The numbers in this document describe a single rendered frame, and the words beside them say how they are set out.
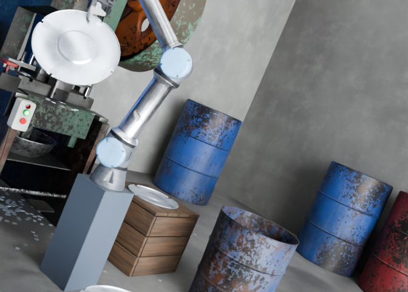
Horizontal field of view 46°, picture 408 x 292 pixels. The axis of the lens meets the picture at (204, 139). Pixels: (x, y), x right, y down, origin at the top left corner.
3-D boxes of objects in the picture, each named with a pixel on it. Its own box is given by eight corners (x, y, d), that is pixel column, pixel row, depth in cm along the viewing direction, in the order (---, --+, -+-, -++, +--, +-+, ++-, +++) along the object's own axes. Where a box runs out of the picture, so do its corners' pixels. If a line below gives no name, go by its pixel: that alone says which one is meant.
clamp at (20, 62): (33, 76, 243) (40, 57, 242) (2, 66, 230) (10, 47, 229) (28, 73, 247) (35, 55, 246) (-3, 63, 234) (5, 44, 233)
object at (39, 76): (68, 89, 254) (70, 84, 254) (35, 78, 239) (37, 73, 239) (53, 81, 264) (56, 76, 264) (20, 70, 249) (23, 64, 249)
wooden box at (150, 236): (175, 272, 265) (200, 215, 262) (129, 277, 233) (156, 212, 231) (128, 237, 287) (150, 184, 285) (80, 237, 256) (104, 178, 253)
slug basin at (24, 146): (61, 166, 257) (68, 149, 256) (1, 155, 231) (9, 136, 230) (32, 144, 278) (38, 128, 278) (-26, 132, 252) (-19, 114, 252)
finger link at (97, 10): (104, 20, 165) (108, 4, 171) (88, 13, 163) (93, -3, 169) (101, 27, 167) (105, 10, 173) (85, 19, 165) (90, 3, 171)
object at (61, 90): (82, 110, 238) (92, 85, 237) (58, 104, 227) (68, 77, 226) (57, 96, 254) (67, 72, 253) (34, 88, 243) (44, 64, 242)
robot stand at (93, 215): (95, 287, 210) (134, 193, 206) (64, 291, 195) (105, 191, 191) (70, 266, 220) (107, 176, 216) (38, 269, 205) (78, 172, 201)
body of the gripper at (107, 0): (114, 5, 171) (119, -15, 178) (91, -6, 168) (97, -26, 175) (106, 19, 176) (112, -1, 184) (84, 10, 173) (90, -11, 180)
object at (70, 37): (87, 102, 155) (87, 101, 154) (11, 48, 152) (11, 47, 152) (135, 46, 170) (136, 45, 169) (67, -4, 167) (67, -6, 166)
